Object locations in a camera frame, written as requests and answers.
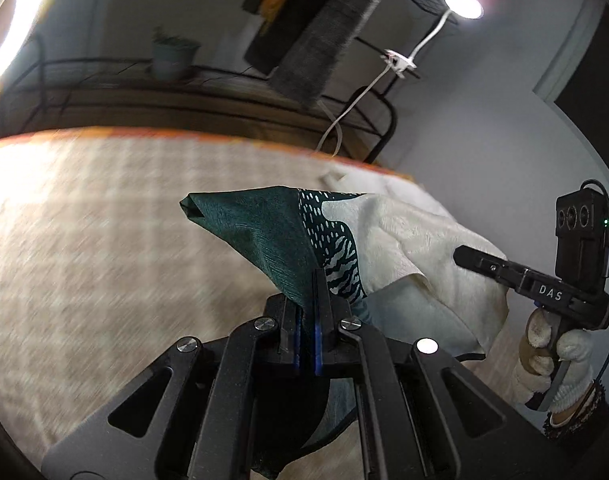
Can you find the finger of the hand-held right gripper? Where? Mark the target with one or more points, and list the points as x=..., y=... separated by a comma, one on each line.
x=484, y=260

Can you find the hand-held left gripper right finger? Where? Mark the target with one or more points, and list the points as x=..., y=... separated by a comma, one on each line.
x=318, y=320

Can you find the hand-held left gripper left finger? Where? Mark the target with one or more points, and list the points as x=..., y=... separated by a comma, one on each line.
x=298, y=340

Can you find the green and white printed shirt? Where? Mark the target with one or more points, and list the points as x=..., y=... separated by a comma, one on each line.
x=264, y=240

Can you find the person's right forearm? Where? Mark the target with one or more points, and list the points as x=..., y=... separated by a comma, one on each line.
x=579, y=417

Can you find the black metal clothes rack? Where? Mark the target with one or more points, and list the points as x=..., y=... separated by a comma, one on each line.
x=109, y=62

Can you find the person's right hand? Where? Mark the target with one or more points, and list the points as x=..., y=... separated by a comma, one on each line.
x=577, y=355

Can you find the beige checked blanket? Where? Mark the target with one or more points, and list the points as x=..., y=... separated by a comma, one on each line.
x=109, y=240

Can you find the white clip lamp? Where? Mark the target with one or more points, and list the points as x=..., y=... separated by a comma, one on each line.
x=462, y=2

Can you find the grey plaid coat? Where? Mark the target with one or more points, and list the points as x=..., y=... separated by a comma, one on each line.
x=324, y=45

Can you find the potted plant in green pot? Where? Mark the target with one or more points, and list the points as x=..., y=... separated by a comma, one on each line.
x=172, y=60

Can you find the white door frame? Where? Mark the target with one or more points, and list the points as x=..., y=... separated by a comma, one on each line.
x=567, y=55

